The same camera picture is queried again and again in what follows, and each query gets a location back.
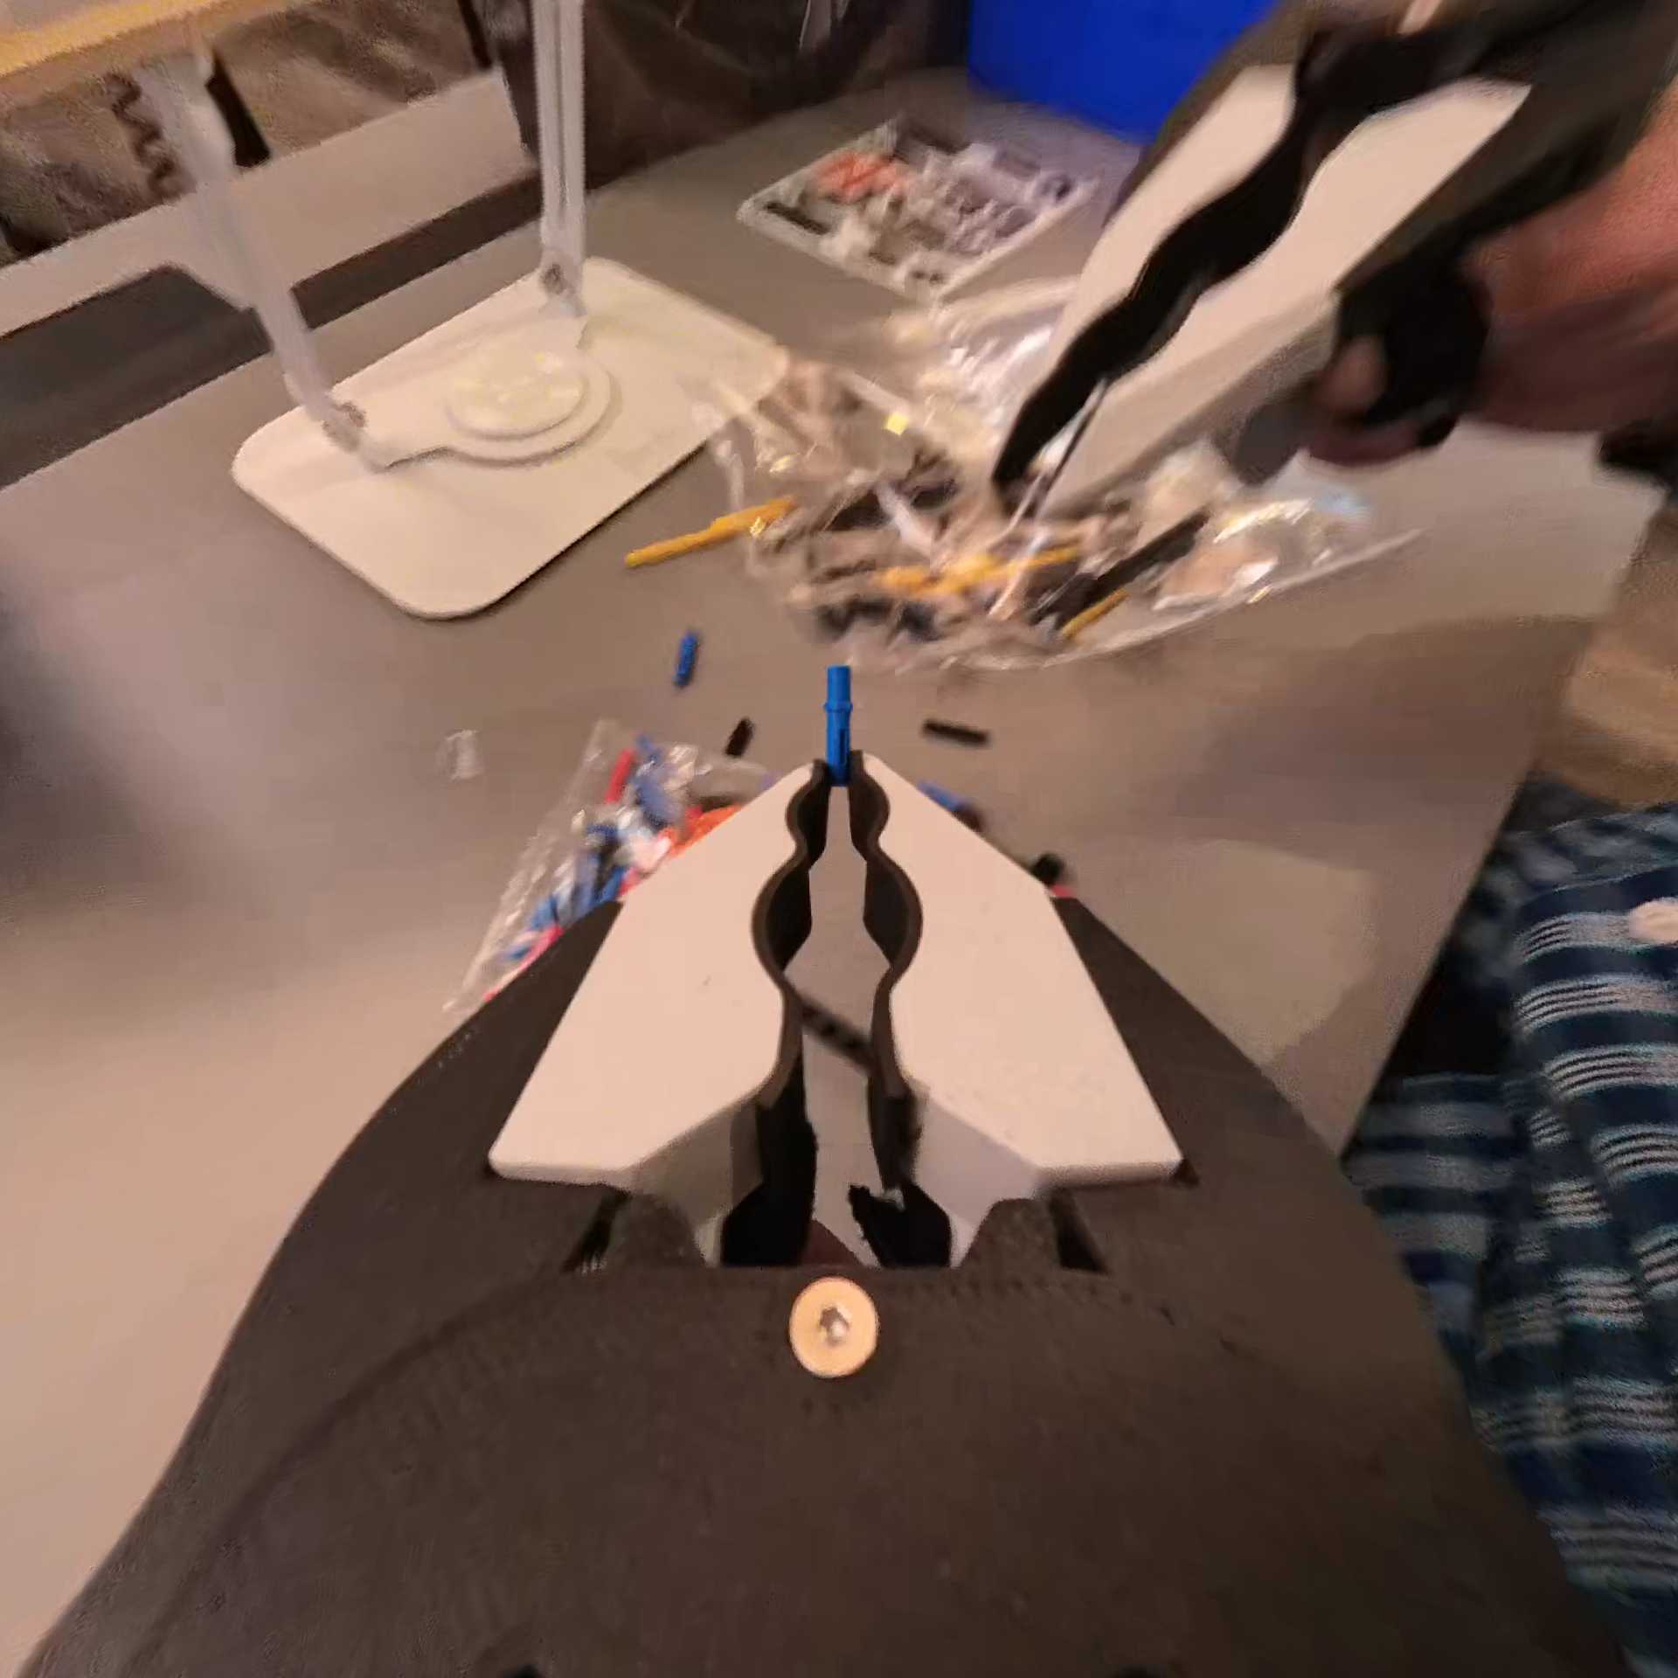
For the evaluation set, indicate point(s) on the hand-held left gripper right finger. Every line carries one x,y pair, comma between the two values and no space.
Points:
1024,1049

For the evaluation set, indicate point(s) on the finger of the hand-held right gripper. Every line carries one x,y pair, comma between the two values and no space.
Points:
1179,182
1313,263

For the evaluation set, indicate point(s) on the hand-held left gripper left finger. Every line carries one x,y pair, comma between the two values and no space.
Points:
642,1035

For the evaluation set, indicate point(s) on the blue lego pin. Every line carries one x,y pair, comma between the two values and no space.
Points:
686,659
840,719

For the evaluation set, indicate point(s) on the large clear bag of lego parts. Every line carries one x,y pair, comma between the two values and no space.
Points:
917,563

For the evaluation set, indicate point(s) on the long black lego beam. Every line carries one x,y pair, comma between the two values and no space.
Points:
840,1035

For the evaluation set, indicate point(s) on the small bag of coloured lego pieces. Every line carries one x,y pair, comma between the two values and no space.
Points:
616,837

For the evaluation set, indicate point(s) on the small black lego pin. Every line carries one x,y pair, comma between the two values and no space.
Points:
740,737

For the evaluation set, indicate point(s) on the black lego connector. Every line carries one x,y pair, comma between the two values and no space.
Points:
958,732

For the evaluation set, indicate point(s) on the yellow lego axle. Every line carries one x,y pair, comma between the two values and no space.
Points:
715,531

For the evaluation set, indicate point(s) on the person's right hand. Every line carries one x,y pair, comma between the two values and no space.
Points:
1587,327

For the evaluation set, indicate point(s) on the blue plastic bin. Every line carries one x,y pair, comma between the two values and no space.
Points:
1115,59

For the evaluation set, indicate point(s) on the clear tray of parts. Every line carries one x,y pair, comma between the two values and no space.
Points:
917,203

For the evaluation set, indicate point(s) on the clear plastic scrap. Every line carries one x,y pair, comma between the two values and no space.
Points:
461,755

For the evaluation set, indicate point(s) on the person in blue plaid shirt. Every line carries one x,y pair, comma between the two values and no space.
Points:
1561,1179

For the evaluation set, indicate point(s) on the white desk stand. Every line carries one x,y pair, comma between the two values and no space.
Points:
524,446

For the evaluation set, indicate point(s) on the light wooden table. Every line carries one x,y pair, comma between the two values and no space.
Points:
120,33

